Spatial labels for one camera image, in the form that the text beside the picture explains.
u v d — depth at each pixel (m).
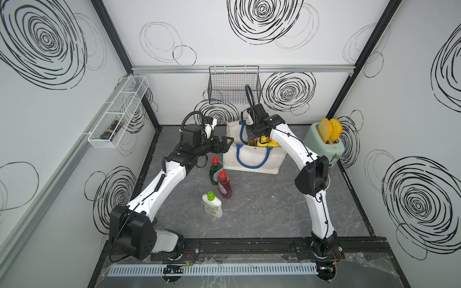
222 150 0.69
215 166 0.83
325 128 0.92
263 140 0.82
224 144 0.68
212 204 0.73
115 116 0.77
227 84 0.97
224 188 0.81
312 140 0.96
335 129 0.90
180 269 0.72
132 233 0.40
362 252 0.72
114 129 0.67
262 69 1.96
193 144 0.59
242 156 0.89
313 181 0.59
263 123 0.66
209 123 0.69
